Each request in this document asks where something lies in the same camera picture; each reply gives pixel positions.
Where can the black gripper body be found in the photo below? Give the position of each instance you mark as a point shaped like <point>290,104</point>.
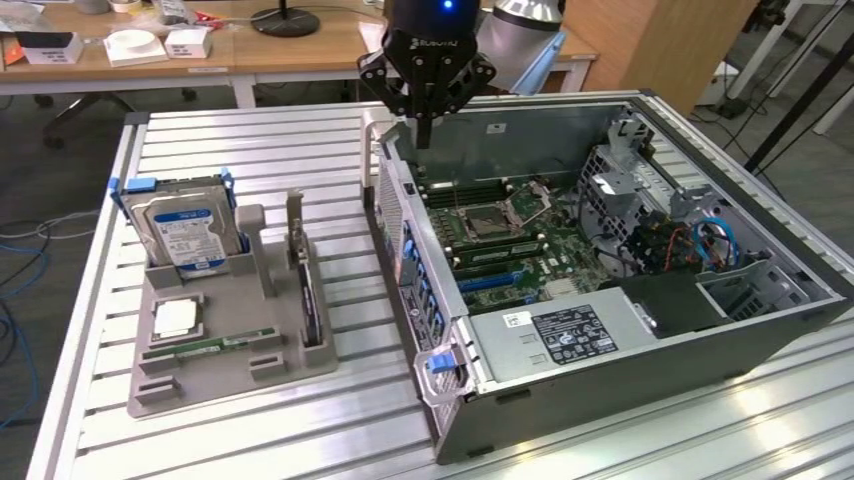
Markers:
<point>434,30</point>

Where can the green graphics card black fan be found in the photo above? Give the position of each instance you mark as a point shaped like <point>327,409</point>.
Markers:
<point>310,300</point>

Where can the white paper stack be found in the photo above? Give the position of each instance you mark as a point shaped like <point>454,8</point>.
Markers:
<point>374,37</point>

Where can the wooden desk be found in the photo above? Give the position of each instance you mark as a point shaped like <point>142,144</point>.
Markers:
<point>301,55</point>

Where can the black round lamp base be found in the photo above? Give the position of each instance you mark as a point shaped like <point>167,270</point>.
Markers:
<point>286,24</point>

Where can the metal socket cover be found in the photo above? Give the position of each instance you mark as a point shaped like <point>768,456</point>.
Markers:
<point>532,186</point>

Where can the wooden cabinet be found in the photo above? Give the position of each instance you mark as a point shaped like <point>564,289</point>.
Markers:
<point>668,50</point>

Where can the CPU socket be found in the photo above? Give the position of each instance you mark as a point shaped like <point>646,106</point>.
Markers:
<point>487,222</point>

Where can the small white box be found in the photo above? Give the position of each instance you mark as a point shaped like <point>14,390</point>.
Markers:
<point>187,45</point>

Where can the metal disk bay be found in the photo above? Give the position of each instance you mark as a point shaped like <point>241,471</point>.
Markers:
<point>621,185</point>

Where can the green RAM stick with label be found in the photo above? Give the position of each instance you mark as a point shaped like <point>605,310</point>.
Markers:
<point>501,256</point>

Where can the white box with round recess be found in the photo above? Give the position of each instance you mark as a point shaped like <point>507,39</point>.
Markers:
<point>137,47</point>

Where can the black floor power adapter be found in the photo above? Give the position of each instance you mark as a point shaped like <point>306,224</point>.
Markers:
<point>734,107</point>

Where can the blue expansion slot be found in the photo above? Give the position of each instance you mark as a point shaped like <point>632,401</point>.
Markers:
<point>490,283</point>

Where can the hard disk in blue carrier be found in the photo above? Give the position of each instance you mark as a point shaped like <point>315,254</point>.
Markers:
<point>183,235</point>

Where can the black office chair base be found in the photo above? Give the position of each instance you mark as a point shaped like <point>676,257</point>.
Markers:
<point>87,105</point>

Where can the silver chipset heatsink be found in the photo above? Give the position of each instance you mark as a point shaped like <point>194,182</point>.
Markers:
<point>562,290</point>

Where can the black stand pole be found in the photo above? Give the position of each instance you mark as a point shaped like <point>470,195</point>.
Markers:
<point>794,105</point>

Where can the white box with black lid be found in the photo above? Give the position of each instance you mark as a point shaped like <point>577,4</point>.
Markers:
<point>54,55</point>

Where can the grey power supply unit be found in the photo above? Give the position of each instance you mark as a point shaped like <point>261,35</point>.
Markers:
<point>514,345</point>

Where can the blue case latch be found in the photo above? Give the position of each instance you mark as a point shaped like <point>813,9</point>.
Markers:
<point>441,361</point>

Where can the silver CPU chip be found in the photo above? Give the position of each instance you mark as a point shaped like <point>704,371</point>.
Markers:
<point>177,320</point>

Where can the grey plastic parts rack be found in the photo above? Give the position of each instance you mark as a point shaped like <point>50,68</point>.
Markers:
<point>227,380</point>

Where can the open black PC case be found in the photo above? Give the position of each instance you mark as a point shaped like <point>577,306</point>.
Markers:
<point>601,400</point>

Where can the white table frame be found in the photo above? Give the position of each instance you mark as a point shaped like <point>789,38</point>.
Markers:
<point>774,30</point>

